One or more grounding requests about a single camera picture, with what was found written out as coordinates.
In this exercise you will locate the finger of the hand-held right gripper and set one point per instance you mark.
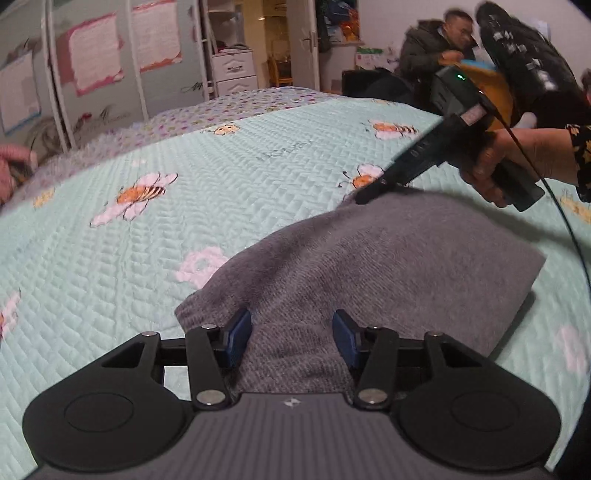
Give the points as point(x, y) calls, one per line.
point(376, 191)

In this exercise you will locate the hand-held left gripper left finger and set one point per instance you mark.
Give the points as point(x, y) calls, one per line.
point(240, 337)

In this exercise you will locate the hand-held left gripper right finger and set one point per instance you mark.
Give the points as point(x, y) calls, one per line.
point(344, 337)

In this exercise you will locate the grey knit garment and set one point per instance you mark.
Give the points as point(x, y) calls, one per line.
point(369, 267)

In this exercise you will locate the person's right forearm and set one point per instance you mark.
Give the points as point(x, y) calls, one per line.
point(582, 157)

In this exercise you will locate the person's right hand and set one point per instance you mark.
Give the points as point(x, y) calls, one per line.
point(535, 147)

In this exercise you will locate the black patterned coat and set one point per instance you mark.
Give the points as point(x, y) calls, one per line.
point(521, 50)

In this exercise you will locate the black bag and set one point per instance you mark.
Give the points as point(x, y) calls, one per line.
point(374, 87)

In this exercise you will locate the green white box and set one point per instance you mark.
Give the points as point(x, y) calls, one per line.
point(374, 59)

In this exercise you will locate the colourful hanging bags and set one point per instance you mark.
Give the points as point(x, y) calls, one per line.
point(341, 21)

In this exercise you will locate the wooden chair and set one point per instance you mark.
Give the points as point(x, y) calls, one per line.
point(280, 71)

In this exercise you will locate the white door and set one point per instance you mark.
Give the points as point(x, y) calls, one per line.
point(304, 46)

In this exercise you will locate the white drawer cabinet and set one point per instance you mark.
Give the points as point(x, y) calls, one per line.
point(234, 74)

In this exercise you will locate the sliding door wardrobe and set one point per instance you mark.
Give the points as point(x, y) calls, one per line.
point(115, 110)

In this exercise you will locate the orange bordered poster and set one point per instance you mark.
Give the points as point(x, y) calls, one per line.
point(157, 34)

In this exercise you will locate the pink knitted garment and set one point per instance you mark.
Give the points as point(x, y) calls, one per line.
point(14, 175)

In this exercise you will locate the pink bordered poster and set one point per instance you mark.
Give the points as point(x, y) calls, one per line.
point(92, 53)

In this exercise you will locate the blue bordered poster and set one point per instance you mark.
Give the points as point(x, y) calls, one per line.
point(18, 92)

